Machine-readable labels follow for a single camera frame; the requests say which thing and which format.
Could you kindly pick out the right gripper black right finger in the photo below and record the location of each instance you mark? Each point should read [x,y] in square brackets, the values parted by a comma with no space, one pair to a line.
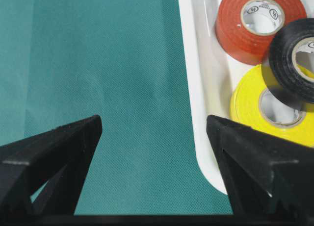
[269,180]

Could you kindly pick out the black tape roll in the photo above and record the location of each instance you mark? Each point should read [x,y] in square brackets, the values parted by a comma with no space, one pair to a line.
[279,68]

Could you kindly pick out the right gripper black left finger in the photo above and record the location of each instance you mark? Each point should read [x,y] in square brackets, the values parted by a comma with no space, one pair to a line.
[44,174]

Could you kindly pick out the white plastic case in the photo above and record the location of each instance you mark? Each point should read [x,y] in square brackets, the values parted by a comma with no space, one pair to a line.
[212,76]

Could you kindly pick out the yellow tape roll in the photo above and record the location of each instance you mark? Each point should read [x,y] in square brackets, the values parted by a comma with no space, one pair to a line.
[252,104]

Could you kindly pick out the green table cloth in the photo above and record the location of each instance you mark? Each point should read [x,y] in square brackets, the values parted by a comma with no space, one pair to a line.
[65,60]

